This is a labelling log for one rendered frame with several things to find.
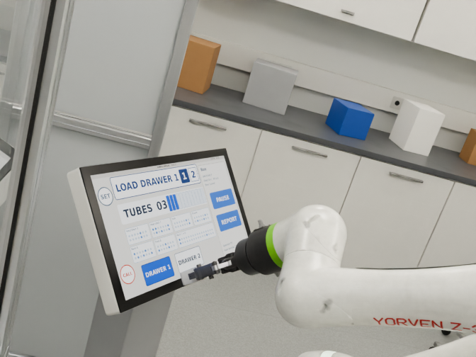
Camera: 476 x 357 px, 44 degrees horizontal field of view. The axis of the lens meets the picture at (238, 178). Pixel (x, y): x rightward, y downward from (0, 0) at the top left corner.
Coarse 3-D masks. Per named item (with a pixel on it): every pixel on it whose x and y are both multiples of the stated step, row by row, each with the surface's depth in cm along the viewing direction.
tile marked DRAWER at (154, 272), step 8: (168, 256) 133; (144, 264) 127; (152, 264) 129; (160, 264) 131; (168, 264) 132; (144, 272) 126; (152, 272) 128; (160, 272) 130; (168, 272) 132; (144, 280) 126; (152, 280) 127; (160, 280) 129
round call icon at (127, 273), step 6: (126, 264) 123; (132, 264) 124; (120, 270) 121; (126, 270) 122; (132, 270) 124; (120, 276) 121; (126, 276) 122; (132, 276) 123; (126, 282) 122; (132, 282) 123
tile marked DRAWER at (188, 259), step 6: (198, 246) 142; (180, 252) 137; (186, 252) 138; (192, 252) 140; (198, 252) 142; (180, 258) 136; (186, 258) 138; (192, 258) 139; (198, 258) 141; (180, 264) 136; (186, 264) 137; (192, 264) 139; (180, 270) 135; (186, 270) 137
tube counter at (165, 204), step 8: (184, 192) 144; (192, 192) 146; (200, 192) 148; (160, 200) 136; (168, 200) 138; (176, 200) 140; (184, 200) 143; (192, 200) 145; (200, 200) 148; (160, 208) 135; (168, 208) 137; (176, 208) 140; (184, 208) 142
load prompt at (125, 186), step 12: (168, 168) 141; (180, 168) 145; (192, 168) 148; (120, 180) 128; (132, 180) 131; (144, 180) 134; (156, 180) 137; (168, 180) 140; (180, 180) 144; (192, 180) 147; (120, 192) 127; (132, 192) 130; (144, 192) 133; (156, 192) 136
